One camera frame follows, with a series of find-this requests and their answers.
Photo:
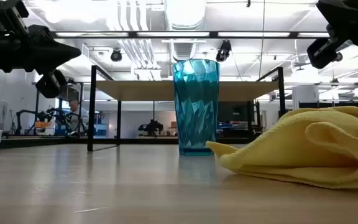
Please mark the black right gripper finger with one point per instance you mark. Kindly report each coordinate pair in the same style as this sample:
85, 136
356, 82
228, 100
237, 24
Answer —
334, 15

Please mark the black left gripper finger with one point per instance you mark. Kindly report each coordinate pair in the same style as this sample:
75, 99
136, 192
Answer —
54, 51

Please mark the teal faceted plastic tumbler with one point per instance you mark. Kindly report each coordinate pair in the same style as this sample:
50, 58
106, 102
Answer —
196, 105

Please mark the black background robot arm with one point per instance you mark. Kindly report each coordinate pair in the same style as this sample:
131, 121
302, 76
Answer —
42, 118
151, 127

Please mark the person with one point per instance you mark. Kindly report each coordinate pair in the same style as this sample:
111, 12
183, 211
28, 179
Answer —
77, 113

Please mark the white cabinet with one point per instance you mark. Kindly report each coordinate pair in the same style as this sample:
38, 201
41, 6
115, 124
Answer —
305, 96

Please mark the yellow microfibre cloth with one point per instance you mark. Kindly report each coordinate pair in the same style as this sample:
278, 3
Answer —
306, 146

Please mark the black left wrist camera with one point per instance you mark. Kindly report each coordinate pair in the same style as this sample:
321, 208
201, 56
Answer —
51, 84

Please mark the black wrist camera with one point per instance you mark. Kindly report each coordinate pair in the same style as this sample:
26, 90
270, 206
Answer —
51, 84
322, 53

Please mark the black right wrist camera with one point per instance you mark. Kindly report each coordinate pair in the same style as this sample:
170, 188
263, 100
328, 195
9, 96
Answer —
322, 53

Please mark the black overhead camera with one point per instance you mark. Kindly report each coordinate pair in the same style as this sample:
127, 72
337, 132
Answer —
116, 55
223, 51

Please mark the wooden shelf with black frame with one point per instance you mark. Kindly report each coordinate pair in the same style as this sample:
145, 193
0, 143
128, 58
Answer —
154, 91

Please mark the black overhead frame bar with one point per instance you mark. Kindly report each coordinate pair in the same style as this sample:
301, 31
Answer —
172, 34

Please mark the silver ceiling air duct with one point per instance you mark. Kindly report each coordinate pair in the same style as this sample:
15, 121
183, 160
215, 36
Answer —
185, 14

